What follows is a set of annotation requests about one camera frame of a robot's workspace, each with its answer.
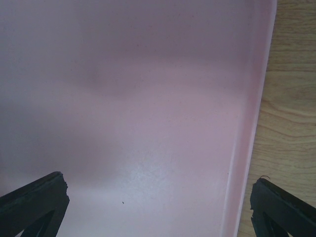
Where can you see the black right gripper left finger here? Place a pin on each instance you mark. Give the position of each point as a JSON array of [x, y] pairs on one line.
[[36, 209]]

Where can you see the pink plastic tray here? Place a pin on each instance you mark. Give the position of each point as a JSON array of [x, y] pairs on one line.
[[149, 109]]

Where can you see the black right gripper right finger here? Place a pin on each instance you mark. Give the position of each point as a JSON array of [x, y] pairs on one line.
[[277, 213]]

